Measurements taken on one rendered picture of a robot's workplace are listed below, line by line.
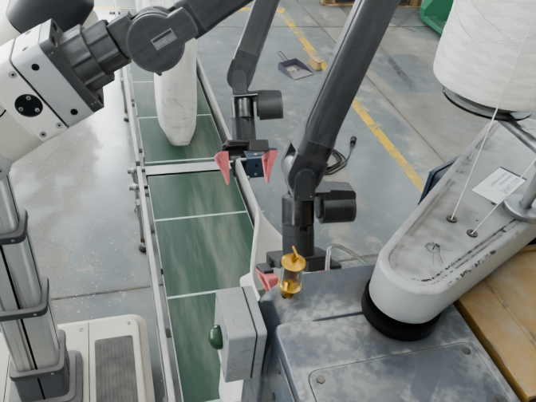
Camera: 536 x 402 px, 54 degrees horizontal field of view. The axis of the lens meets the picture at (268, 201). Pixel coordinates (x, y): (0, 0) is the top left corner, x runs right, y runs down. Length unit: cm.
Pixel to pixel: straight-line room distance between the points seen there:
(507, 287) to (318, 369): 30
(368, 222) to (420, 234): 228
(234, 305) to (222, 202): 167
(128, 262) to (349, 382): 206
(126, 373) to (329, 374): 134
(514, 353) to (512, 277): 13
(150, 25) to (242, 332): 41
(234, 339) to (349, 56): 45
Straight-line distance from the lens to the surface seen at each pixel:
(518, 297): 75
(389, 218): 299
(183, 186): 237
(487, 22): 67
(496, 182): 78
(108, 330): 198
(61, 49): 78
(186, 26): 74
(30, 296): 148
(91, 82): 78
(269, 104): 125
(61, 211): 289
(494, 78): 68
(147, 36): 75
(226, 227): 215
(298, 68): 450
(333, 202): 90
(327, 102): 82
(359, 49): 82
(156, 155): 257
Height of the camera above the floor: 181
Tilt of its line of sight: 38 degrees down
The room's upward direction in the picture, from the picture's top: 7 degrees clockwise
